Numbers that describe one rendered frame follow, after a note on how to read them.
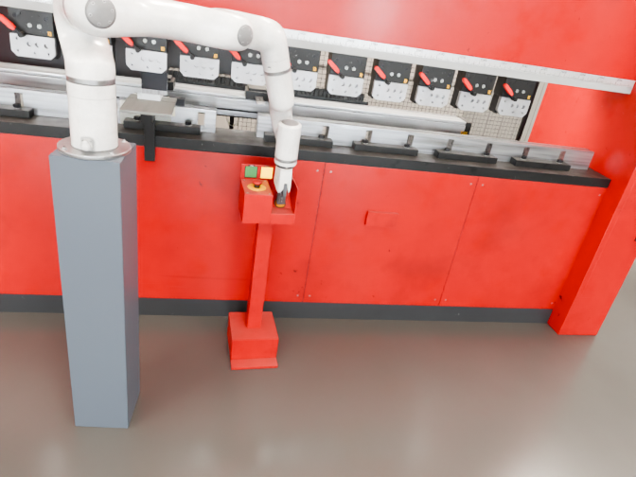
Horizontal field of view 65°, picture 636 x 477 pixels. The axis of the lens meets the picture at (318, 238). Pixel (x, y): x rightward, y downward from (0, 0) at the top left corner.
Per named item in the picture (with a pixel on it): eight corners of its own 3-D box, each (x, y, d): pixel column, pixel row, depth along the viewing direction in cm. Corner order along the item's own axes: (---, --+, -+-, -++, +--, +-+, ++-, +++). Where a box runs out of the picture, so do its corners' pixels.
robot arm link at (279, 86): (258, 60, 172) (273, 139, 190) (265, 75, 159) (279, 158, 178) (284, 55, 173) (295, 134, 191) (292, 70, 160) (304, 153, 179)
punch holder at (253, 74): (230, 81, 201) (233, 38, 194) (230, 78, 209) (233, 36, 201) (267, 86, 204) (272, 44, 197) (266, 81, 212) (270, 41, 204)
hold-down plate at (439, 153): (437, 158, 228) (439, 151, 227) (432, 154, 233) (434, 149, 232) (496, 164, 235) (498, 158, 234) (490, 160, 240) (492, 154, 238)
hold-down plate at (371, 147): (354, 150, 220) (355, 144, 218) (351, 146, 224) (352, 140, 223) (416, 156, 226) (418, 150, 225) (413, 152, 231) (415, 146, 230)
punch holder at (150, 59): (126, 69, 193) (125, 23, 185) (130, 65, 200) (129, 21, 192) (166, 74, 196) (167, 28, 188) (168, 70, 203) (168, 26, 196)
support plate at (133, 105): (118, 112, 177) (118, 109, 177) (131, 96, 200) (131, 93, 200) (170, 117, 181) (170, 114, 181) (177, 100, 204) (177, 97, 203)
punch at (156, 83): (141, 93, 201) (141, 69, 197) (142, 92, 203) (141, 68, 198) (167, 96, 203) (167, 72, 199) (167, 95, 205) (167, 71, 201)
